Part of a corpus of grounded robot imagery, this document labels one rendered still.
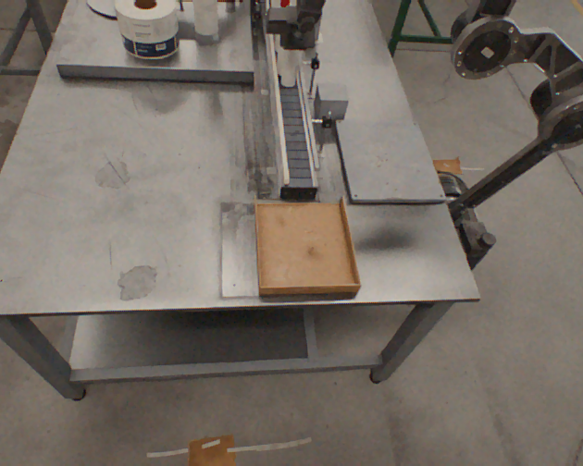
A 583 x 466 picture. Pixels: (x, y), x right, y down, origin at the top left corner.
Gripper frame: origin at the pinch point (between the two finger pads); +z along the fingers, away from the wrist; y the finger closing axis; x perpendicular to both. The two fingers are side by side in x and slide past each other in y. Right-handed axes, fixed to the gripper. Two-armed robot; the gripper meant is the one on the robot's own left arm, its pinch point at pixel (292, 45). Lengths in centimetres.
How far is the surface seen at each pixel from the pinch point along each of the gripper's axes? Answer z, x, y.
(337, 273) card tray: -27, 67, -7
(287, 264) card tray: -25, 65, 6
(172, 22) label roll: 21.7, -13.0, 38.2
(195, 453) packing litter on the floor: 19, 141, 35
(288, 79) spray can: 14.1, 6.7, -0.6
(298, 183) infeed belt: -12.2, 42.9, 0.6
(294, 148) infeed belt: -2.7, 31.8, 0.1
